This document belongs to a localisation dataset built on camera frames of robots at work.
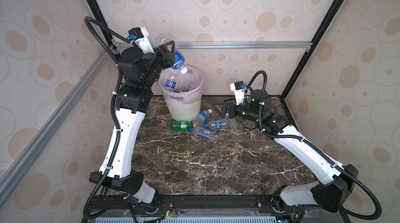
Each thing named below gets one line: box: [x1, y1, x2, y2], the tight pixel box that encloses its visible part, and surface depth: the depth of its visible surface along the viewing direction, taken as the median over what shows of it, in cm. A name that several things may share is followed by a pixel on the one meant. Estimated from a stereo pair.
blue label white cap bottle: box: [165, 71, 179, 92], surface depth 99 cm
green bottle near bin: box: [170, 120, 197, 131], surface depth 101 cm
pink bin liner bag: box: [158, 66, 205, 105], surface depth 87 cm
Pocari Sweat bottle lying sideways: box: [195, 108, 213, 126], surface depth 105 cm
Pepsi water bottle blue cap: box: [204, 119, 230, 131], surface depth 102 cm
